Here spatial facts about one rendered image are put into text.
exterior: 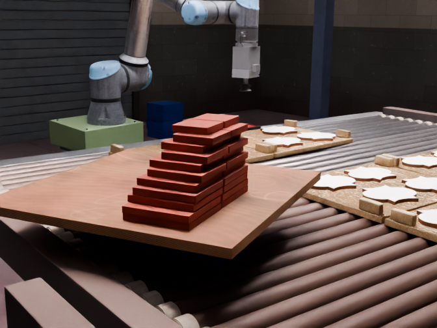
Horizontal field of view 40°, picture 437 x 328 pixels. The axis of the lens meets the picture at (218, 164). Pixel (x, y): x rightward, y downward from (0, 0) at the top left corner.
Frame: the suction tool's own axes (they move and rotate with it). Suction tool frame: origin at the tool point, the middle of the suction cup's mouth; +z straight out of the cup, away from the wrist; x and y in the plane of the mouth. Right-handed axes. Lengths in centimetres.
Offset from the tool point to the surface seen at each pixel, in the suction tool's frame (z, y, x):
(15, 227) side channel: 17, -105, -2
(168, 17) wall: -21, 474, 352
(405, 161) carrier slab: 17, -2, -56
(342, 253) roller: 20, -76, -61
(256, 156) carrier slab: 18.4, -16.1, -12.6
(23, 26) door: -11, 283, 408
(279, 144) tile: 17.3, 0.7, -13.2
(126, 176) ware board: 8, -88, -17
